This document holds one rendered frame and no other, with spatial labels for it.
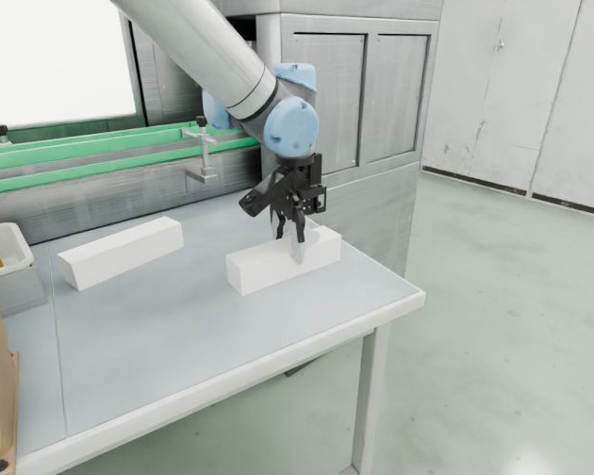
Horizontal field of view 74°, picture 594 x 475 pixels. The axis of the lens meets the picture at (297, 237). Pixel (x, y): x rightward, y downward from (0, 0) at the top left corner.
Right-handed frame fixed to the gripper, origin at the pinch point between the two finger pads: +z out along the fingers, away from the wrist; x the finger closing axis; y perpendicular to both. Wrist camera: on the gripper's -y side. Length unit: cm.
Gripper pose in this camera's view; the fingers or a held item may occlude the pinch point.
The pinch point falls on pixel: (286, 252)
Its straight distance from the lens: 80.8
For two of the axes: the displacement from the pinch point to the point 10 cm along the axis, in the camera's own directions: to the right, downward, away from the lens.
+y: 8.2, -2.5, 5.1
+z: 0.0, 9.0, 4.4
